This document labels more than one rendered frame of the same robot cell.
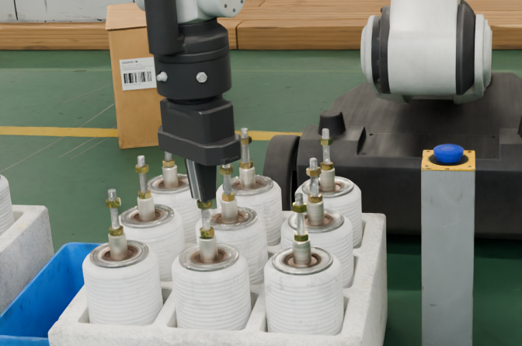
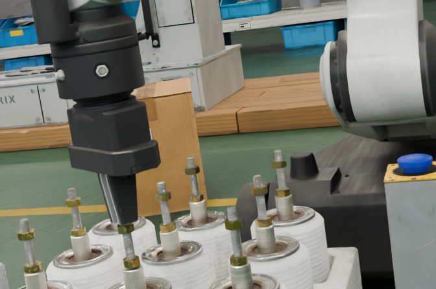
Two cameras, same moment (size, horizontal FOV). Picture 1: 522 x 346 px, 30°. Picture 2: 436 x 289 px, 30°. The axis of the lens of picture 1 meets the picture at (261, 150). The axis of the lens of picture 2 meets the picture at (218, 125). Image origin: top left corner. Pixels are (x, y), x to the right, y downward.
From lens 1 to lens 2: 37 cm
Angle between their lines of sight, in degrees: 10
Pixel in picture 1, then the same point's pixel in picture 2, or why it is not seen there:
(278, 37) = (275, 119)
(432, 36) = (392, 51)
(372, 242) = (340, 275)
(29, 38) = (53, 138)
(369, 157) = (343, 195)
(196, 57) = (94, 47)
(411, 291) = not seen: outside the picture
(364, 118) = (343, 165)
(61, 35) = not seen: hidden behind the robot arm
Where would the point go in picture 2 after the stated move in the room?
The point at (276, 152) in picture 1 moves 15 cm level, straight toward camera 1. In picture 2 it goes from (248, 198) to (244, 225)
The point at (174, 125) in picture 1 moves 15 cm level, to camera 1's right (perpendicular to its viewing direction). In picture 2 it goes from (82, 135) to (227, 116)
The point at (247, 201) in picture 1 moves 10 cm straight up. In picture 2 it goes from (196, 236) to (185, 162)
